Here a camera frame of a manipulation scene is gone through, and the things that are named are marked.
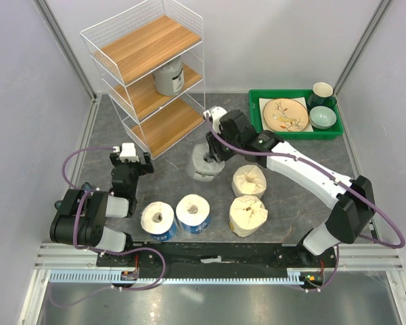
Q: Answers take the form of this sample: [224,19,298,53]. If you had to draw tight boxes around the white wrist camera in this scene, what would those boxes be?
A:
[119,142,139,163]
[204,106,227,134]

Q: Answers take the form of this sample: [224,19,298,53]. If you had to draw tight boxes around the dark green ceramic cup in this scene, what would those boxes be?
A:
[307,82,337,110]

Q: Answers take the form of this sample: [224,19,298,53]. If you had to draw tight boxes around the grey paper towel roll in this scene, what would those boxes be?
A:
[153,58,184,96]

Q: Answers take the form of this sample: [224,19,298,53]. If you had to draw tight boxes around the white wire wooden shelf rack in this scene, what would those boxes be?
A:
[81,1,206,158]

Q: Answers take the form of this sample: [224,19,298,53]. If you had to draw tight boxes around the blue star shaped dish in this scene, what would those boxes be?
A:
[53,182,92,211]

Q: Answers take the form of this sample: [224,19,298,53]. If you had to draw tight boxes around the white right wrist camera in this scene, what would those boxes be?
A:
[204,106,227,134]

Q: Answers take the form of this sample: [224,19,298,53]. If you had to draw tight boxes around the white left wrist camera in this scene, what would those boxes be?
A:
[119,142,139,163]

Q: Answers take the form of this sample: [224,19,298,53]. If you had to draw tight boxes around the light green ceramic bowl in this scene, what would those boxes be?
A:
[309,106,337,129]

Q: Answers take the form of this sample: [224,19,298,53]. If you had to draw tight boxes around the blue wrapped roll right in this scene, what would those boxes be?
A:
[175,194,211,234]

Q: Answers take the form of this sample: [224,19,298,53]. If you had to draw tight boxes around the blue wrapped roll left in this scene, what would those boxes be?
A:
[141,202,177,242]

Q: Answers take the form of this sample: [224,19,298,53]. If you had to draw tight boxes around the blue grey cable duct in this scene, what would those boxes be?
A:
[49,269,305,285]

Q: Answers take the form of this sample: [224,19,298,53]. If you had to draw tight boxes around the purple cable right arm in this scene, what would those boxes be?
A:
[204,113,406,293]

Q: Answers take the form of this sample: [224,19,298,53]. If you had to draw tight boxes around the cream wrapped roll near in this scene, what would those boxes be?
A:
[229,195,269,237]

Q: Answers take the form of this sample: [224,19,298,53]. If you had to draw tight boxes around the cream wrapped roll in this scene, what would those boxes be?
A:
[229,195,269,237]
[231,165,267,199]

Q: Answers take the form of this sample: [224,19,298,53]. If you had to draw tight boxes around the aluminium frame rail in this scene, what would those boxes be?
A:
[35,243,403,271]

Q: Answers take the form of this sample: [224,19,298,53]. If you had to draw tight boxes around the blue wrapped roll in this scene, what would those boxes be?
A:
[141,202,177,242]
[175,194,211,234]

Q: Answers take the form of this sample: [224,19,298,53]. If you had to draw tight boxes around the cream wrapped roll far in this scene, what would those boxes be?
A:
[231,165,267,199]

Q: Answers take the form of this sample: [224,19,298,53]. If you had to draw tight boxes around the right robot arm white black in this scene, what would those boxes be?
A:
[204,107,375,267]

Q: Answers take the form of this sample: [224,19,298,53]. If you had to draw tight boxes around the decorated ceramic plate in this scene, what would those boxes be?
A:
[263,98,309,133]

